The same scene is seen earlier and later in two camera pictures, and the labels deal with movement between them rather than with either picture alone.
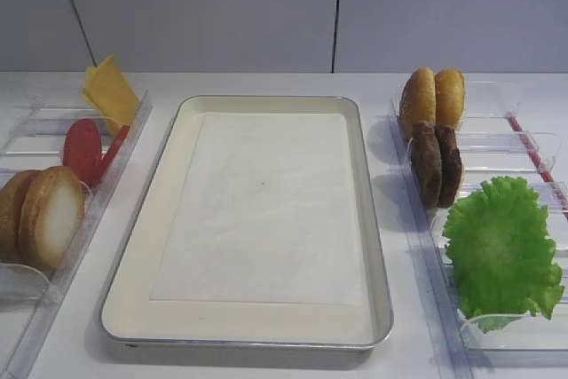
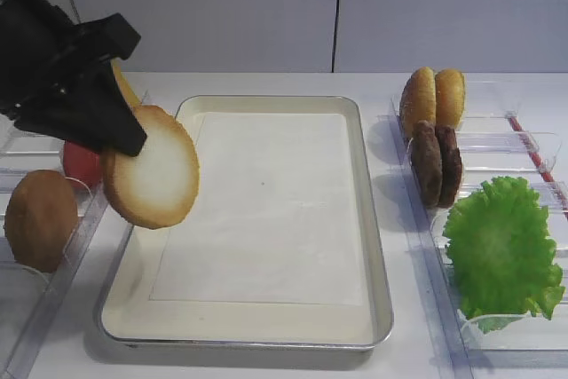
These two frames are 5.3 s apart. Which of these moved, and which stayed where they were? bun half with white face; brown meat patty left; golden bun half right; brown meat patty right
Moved: bun half with white face
Stayed: golden bun half right; brown meat patty left; brown meat patty right
